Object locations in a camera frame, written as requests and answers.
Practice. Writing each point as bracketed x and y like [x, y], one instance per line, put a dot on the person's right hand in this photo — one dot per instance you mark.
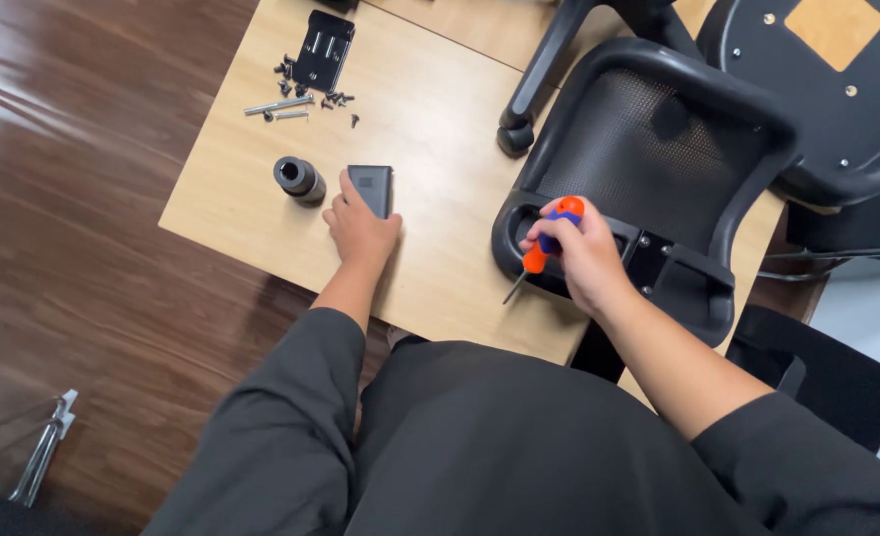
[592, 257]

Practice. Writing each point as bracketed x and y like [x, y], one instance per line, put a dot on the person's left hand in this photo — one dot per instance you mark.
[361, 237]

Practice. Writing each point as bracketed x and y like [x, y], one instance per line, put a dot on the person's left fingers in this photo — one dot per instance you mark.
[348, 192]

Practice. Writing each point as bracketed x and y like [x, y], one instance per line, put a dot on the person's right fingers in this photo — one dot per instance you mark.
[535, 234]

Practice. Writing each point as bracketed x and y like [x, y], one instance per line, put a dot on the orange and blue screwdriver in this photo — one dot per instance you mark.
[535, 260]

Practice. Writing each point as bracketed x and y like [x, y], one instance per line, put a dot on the black rectangular plastic cover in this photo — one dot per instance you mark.
[375, 186]

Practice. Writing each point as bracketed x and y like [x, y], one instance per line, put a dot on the black cylindrical sleeve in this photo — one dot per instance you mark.
[303, 183]

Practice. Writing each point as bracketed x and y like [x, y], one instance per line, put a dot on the short silver bolt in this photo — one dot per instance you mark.
[291, 114]

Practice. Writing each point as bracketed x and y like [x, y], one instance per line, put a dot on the scattered pile of black screws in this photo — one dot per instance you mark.
[335, 97]

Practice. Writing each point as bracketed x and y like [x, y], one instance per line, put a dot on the black caster wheel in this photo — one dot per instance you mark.
[515, 140]

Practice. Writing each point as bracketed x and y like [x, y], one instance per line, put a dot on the long silver bolt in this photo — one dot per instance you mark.
[280, 104]

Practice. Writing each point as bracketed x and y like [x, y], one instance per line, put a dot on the black mesh chair backrest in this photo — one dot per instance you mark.
[633, 149]

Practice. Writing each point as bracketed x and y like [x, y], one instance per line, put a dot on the black chair star base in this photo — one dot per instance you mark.
[548, 67]

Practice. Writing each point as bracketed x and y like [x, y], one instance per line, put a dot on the small black part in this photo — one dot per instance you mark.
[337, 4]

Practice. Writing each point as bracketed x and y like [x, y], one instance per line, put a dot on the person's dark grey garment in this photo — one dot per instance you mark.
[484, 447]

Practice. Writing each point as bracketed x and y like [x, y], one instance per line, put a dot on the thin black metal rods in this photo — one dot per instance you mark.
[834, 255]

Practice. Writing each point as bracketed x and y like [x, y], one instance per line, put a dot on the black chair seat underside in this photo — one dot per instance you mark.
[819, 126]

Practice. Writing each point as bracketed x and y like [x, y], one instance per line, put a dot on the black metal bracket plate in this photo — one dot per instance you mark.
[321, 56]

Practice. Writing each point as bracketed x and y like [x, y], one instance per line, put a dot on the chrome metal frame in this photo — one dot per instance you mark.
[41, 454]

